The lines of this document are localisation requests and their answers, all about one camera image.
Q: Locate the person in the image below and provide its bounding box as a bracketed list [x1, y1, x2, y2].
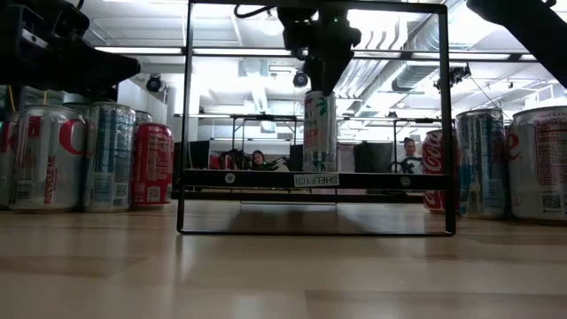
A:
[250, 149, 289, 172]
[389, 136, 424, 175]

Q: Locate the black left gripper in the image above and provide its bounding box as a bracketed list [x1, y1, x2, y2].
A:
[0, 0, 142, 101]

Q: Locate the black ceiling track light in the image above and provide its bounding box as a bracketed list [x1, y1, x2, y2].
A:
[433, 63, 473, 92]

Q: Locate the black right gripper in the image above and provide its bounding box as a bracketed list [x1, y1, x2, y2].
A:
[276, 6, 362, 97]

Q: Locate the tall slim grey can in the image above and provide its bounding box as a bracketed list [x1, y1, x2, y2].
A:
[134, 109, 154, 128]

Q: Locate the slim silver blue can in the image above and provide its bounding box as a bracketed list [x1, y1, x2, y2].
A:
[454, 108, 509, 221]
[82, 101, 137, 213]

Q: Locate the black wire shelf rack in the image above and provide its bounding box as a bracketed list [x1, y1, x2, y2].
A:
[175, 0, 457, 237]

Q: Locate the silver diet cola can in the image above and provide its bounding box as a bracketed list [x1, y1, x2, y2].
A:
[507, 105, 567, 222]
[9, 105, 89, 213]
[0, 111, 21, 209]

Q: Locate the silver ventilation duct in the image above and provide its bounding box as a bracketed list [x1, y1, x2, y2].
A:
[390, 61, 442, 93]

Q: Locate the long ceiling light strip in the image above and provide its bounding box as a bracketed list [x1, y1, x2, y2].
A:
[95, 43, 540, 63]

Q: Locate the black monitor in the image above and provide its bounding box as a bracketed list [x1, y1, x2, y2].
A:
[353, 141, 395, 174]
[186, 140, 212, 172]

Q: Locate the red box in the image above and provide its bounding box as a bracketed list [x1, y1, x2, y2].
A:
[208, 151, 228, 171]

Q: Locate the black aluminium table frame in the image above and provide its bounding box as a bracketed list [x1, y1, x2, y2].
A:
[170, 189, 426, 205]

